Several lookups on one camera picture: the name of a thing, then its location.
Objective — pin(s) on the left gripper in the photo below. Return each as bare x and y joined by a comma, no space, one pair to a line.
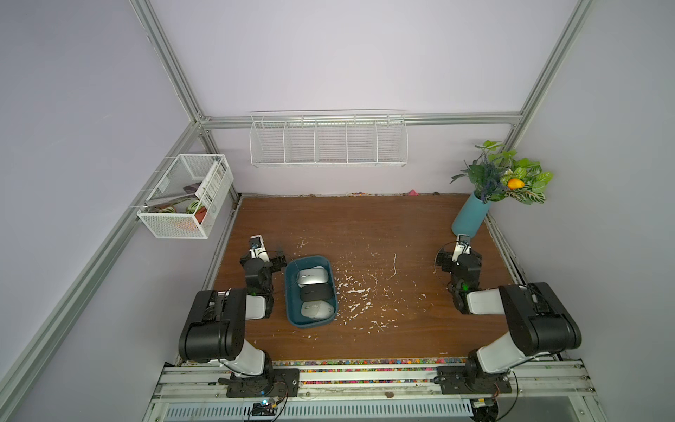
275,265

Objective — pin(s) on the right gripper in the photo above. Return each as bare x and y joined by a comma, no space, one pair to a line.
447,257

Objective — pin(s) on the teal plastic storage box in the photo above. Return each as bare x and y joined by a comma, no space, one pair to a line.
292,291

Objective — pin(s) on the silver mouse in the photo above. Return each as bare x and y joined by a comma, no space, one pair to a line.
312,276

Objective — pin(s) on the black mouse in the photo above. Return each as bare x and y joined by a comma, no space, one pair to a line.
316,292

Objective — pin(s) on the white ergonomic mouse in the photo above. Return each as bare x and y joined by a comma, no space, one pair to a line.
317,310

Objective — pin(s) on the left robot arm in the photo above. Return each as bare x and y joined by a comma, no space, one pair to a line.
215,327

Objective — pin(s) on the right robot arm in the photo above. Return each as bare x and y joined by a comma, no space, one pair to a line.
538,323

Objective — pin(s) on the teal vase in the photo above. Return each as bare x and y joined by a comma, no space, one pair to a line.
471,216

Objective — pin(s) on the colourful pebble strip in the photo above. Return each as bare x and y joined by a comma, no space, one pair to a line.
323,372

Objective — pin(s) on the items in mesh basket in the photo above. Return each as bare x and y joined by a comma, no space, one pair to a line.
187,202

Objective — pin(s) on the white mesh basket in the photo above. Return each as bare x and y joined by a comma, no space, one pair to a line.
213,173

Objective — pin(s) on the artificial plant with orange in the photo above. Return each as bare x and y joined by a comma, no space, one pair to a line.
497,174

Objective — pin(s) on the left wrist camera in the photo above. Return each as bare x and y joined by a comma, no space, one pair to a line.
257,248

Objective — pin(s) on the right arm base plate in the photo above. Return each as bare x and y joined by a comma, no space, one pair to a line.
456,380

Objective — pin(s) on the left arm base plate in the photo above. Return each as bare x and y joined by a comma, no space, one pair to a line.
272,383

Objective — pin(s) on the white wire wall shelf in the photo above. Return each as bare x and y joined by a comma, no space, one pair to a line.
329,139

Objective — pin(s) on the aluminium front rail frame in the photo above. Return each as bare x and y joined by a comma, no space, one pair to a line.
546,389

